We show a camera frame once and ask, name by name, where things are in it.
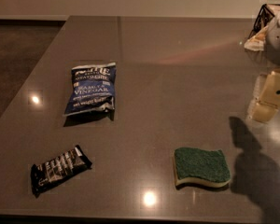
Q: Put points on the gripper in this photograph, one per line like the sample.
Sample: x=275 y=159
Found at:
x=279 y=42

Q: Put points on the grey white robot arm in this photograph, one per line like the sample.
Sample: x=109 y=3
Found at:
x=272 y=54

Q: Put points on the green and yellow sponge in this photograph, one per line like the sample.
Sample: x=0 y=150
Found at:
x=207 y=168

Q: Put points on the blue chip bag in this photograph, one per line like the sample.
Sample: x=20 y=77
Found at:
x=93 y=89

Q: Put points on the black snack bar wrapper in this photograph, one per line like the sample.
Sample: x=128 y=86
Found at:
x=52 y=173

